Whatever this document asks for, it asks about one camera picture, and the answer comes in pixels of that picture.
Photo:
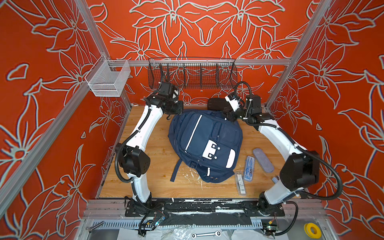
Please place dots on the silver combination wrench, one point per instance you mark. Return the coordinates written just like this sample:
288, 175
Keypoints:
213, 234

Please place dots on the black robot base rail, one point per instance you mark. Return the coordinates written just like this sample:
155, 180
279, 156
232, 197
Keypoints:
249, 207

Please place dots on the black wire wall basket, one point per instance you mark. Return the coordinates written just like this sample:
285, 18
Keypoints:
193, 72

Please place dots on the white wire wall basket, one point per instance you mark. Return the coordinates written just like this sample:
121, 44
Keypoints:
107, 78

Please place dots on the clear pencil case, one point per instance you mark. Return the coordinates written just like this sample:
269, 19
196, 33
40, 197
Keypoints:
240, 183

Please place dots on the navy blue student backpack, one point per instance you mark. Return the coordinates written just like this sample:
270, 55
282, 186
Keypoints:
206, 141

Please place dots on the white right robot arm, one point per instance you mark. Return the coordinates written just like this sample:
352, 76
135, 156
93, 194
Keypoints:
302, 167

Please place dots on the black plastic tool case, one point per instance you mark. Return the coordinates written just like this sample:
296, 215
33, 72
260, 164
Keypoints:
219, 105

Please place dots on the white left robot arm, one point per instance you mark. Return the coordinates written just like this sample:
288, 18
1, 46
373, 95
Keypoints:
131, 162

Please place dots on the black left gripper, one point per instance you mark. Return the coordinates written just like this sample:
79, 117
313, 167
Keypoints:
179, 110

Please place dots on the yellow tape roll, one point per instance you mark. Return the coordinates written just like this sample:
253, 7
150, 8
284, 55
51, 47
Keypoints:
312, 231

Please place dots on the blue stationery set pack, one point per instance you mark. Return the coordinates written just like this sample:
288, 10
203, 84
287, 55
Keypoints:
249, 168

